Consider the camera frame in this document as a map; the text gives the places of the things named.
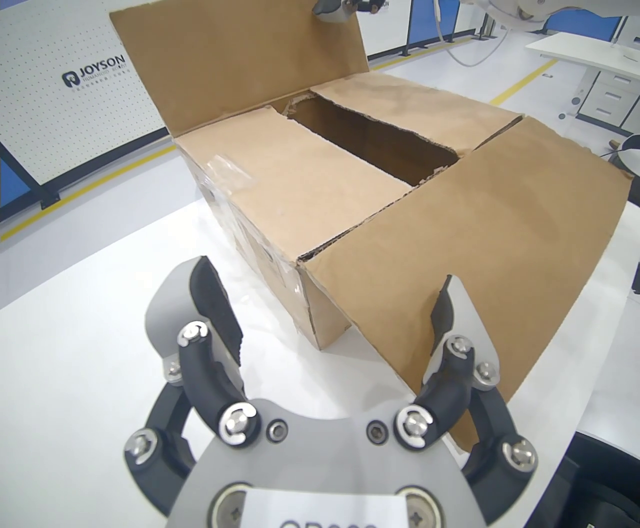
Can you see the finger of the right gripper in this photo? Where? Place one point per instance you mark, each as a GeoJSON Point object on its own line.
{"type": "Point", "coordinates": [332, 11]}

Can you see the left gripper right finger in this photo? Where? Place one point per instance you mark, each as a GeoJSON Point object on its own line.
{"type": "Point", "coordinates": [452, 380]}

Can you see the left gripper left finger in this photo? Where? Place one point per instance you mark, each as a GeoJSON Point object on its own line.
{"type": "Point", "coordinates": [207, 370]}

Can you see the large brown cardboard carton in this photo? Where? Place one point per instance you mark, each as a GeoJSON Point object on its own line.
{"type": "Point", "coordinates": [310, 185]}

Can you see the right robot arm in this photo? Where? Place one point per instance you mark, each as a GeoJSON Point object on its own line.
{"type": "Point", "coordinates": [500, 9]}

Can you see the blue partition panel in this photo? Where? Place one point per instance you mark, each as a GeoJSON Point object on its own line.
{"type": "Point", "coordinates": [432, 22]}
{"type": "Point", "coordinates": [585, 27]}

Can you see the robot body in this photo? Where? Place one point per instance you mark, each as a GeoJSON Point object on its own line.
{"type": "Point", "coordinates": [600, 490]}

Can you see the white desk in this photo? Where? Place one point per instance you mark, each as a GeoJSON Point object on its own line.
{"type": "Point", "coordinates": [575, 50]}

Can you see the white pegboard partition panel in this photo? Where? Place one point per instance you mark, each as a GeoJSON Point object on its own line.
{"type": "Point", "coordinates": [55, 125]}

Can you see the white drawer cabinet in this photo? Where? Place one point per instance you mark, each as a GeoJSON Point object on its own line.
{"type": "Point", "coordinates": [612, 97]}

